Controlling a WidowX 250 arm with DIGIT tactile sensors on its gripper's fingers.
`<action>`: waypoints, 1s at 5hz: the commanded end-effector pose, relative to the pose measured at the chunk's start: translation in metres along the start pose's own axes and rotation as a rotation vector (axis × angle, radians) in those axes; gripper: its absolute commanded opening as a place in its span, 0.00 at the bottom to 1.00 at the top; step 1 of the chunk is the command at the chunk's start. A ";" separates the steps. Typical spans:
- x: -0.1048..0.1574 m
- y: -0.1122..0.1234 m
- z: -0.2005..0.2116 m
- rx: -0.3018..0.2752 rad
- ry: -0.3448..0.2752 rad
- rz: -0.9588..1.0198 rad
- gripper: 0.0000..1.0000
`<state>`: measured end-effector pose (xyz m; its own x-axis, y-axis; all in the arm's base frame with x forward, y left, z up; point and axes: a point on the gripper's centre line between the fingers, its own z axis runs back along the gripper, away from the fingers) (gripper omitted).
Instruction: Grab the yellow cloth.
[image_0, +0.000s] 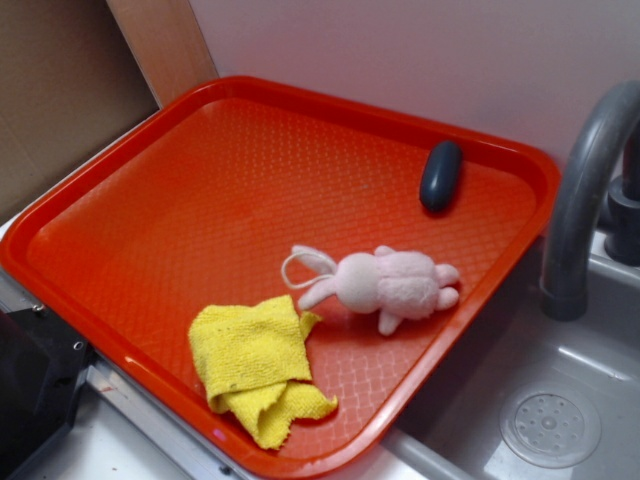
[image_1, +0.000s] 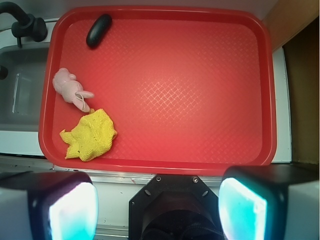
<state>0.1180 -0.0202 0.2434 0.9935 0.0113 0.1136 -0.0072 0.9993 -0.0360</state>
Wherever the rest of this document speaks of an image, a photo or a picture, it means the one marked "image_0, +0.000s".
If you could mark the wooden board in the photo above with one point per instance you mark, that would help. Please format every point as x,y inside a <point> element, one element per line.
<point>167,44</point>

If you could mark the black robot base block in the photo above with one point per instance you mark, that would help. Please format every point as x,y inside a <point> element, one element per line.
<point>44,363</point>

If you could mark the orange plastic tray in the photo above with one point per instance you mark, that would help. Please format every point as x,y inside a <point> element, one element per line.
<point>202,203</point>

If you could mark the yellow cloth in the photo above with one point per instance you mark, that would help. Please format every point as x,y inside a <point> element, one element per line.
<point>253,363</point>

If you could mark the dark grey oval object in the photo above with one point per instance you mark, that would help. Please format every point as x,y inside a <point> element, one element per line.
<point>440,176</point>

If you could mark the grey toy faucet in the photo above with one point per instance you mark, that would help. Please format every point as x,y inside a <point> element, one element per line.
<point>600,184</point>

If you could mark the brown cardboard panel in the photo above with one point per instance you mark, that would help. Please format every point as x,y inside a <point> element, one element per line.
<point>69,87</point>

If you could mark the pink plush bunny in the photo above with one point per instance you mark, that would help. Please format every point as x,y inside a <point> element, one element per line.
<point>398,285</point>

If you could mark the grey toy sink basin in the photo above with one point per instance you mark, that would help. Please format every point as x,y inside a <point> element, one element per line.
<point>522,396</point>

